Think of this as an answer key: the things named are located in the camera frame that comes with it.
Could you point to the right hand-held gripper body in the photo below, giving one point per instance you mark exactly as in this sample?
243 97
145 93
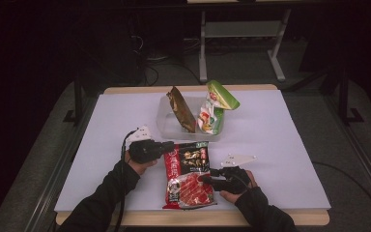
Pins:
235 177

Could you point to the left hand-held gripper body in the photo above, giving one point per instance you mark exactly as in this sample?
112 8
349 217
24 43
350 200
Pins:
145 150

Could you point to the translucent plastic bin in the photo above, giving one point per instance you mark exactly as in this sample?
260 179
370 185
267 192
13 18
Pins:
167 124

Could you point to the red and black food packet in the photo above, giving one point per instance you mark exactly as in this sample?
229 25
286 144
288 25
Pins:
188 174

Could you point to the gold foil packet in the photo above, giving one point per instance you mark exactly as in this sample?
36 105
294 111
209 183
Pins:
182 111

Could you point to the green snack packet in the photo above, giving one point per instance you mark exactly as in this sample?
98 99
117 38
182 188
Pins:
220 96

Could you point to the person's left hand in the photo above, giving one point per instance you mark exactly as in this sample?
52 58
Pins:
138 167

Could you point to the person's right hand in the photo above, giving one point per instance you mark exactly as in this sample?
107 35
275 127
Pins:
235 197

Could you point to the wooden table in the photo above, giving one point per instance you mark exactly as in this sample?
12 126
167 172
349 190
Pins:
190 218

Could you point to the white table sheet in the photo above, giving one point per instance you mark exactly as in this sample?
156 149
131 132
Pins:
270 145

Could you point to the black metal stand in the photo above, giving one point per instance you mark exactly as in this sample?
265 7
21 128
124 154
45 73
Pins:
77 100
344 96

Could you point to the white metal stand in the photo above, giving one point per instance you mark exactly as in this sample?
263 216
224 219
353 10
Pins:
241 29

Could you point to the aluminium rail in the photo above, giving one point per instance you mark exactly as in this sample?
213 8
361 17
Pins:
54 174
357 148

